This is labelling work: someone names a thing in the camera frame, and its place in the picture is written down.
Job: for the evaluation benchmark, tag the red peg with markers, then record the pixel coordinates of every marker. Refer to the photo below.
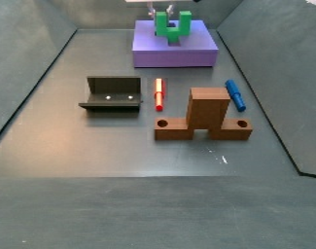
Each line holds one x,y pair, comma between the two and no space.
159,94

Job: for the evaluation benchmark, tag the black angled fixture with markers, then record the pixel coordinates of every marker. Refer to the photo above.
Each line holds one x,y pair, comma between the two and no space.
113,93

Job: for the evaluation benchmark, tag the green U-shaped block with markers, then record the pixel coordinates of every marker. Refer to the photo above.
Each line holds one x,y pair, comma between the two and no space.
173,32

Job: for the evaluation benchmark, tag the blue peg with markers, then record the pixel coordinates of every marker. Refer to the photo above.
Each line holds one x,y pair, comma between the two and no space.
236,95

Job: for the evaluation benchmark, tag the purple board with cross slot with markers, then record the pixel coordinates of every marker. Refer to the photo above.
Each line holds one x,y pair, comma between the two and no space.
196,51

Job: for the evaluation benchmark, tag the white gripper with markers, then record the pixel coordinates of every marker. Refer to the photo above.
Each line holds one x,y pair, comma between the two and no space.
151,5

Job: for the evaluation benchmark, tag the brown T-shaped block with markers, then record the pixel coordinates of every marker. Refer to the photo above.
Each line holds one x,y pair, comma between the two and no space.
207,110

